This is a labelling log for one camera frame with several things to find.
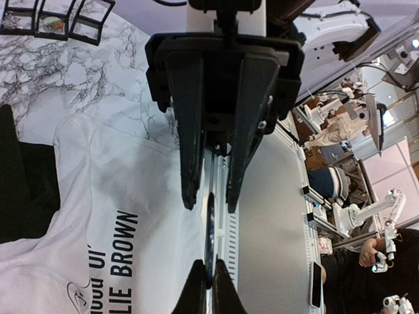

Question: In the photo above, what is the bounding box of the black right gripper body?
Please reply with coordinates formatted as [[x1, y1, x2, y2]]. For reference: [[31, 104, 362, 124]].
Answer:
[[145, 33, 304, 156]]

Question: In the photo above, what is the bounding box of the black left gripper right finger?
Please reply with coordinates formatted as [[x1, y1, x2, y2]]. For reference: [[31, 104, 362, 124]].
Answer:
[[212, 259, 244, 314]]

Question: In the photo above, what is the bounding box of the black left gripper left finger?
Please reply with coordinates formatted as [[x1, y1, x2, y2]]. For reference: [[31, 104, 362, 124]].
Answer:
[[172, 260, 207, 314]]

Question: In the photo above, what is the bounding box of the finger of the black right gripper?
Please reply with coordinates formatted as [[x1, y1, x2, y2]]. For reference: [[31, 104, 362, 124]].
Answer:
[[227, 55, 280, 213], [166, 54, 206, 209]]

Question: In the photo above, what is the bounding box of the round blue picture badge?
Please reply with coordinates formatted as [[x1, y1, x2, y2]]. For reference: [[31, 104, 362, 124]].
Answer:
[[204, 192, 216, 290]]

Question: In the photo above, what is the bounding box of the white and green t-shirt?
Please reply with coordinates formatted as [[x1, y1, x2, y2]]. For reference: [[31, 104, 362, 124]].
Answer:
[[1, 105, 204, 313]]

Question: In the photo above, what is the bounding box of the round landscape picture badge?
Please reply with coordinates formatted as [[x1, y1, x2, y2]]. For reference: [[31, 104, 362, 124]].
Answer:
[[43, 16, 65, 31]]

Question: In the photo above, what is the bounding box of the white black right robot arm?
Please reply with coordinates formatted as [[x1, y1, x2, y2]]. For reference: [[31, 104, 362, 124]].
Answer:
[[145, 1, 380, 213]]

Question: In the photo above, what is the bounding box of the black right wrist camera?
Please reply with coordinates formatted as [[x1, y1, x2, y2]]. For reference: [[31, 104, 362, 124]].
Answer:
[[187, 0, 262, 12]]

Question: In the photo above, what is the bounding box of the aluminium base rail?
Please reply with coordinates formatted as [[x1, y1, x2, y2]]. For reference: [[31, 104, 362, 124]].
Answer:
[[202, 153, 315, 314]]

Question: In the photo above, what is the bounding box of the black wire frame organizer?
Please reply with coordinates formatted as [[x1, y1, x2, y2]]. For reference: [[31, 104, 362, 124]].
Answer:
[[1, 1, 115, 46]]

